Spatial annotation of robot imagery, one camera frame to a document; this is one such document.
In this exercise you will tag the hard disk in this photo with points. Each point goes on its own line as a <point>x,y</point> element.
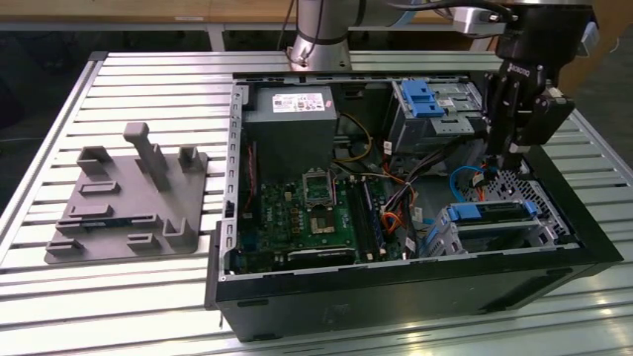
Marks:
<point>467,213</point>

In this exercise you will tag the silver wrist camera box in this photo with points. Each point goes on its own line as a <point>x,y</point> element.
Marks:
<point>473,22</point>

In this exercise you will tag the metal drive cage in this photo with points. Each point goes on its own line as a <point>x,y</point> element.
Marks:
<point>455,122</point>

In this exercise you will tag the black open PC case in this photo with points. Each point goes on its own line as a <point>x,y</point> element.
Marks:
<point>397,296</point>

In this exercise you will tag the metal disk bay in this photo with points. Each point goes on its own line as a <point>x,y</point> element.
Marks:
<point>450,241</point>

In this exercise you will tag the grey parts rack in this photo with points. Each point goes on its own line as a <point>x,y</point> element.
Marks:
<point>139,207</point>

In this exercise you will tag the CPU socket with gold contacts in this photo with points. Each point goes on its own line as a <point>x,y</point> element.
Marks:
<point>322,224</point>

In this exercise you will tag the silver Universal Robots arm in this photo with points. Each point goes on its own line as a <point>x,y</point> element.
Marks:
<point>322,29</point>

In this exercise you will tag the black graphics card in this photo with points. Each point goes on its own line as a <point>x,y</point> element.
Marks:
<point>322,256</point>

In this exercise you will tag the wooden desk metal frame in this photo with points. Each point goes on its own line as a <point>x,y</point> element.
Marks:
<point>149,11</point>

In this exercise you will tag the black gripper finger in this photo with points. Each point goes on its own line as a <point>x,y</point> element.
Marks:
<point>504,118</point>
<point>547,118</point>

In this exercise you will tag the black RAM slot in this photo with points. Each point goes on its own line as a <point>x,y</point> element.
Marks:
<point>377,215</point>
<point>371,215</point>
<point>359,215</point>
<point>366,215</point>

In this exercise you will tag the grey power supply box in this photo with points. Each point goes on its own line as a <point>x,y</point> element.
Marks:
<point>293,144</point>

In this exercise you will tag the green Dell motherboard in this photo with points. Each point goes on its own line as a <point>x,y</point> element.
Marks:
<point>278,222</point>

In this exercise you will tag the blue plastic drive bracket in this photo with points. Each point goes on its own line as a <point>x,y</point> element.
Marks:
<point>421,107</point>

